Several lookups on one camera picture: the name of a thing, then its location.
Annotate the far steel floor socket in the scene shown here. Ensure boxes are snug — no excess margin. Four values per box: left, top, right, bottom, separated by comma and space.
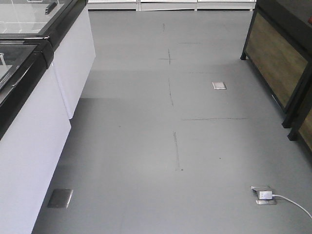
212, 81, 227, 90

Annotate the white shelf base rear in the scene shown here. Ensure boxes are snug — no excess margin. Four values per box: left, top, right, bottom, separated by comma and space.
87, 0, 256, 11

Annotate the near white chest freezer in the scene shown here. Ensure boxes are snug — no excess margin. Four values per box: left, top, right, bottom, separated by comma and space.
0, 41, 71, 234

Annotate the white chest freezer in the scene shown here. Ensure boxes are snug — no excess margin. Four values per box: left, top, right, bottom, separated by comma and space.
0, 0, 96, 119
0, 41, 71, 234

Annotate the closed steel floor box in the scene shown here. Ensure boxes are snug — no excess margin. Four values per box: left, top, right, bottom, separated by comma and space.
47, 189, 73, 209

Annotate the far white chest freezer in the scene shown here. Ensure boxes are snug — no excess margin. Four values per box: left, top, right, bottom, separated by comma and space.
0, 0, 96, 119

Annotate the open floor socket with plug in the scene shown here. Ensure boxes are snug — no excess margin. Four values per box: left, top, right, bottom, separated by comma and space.
251, 186, 277, 205

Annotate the black wood-panel display stand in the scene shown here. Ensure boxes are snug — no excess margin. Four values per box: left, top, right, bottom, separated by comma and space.
241, 0, 312, 128

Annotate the near black wood display stand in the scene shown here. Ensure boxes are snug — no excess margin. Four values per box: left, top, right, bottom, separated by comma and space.
288, 107, 312, 158

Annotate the white power cable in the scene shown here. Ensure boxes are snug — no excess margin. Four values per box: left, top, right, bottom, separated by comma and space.
272, 194, 312, 219

